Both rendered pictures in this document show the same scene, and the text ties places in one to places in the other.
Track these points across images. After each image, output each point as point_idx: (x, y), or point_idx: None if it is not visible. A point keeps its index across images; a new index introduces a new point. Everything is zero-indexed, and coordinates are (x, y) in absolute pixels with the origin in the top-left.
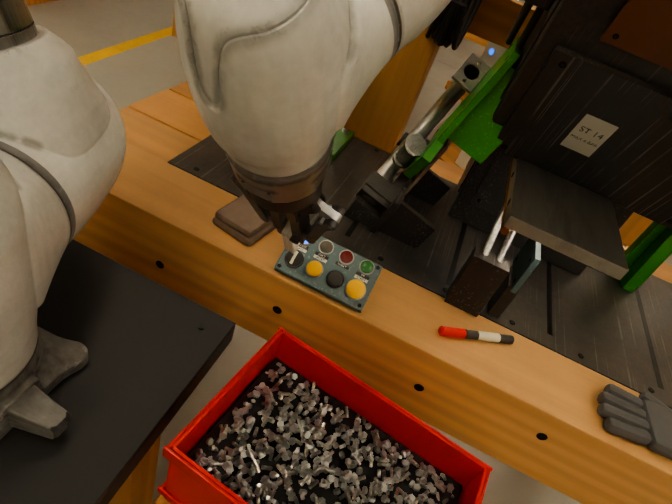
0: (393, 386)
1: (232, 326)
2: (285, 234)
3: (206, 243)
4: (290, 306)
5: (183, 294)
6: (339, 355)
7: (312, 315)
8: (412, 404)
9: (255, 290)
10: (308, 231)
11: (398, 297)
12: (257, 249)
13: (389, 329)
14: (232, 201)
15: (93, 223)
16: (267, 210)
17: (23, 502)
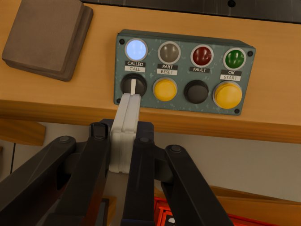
0: (276, 138)
1: (104, 209)
2: (118, 171)
3: (19, 102)
4: (150, 120)
5: (37, 121)
6: (215, 132)
7: (178, 122)
8: (295, 141)
9: (104, 116)
10: (162, 175)
11: (272, 59)
12: (81, 78)
13: (277, 118)
14: (13, 24)
15: None
16: (61, 167)
17: None
